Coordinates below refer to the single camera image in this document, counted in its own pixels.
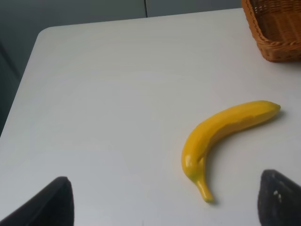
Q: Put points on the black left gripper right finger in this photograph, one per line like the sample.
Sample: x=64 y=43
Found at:
x=279 y=200

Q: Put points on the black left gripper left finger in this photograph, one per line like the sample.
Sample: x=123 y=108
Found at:
x=52 y=206

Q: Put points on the brown wicker basket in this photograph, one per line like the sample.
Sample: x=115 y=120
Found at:
x=276 y=27

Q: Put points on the yellow banana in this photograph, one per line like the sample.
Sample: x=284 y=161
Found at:
x=209 y=132

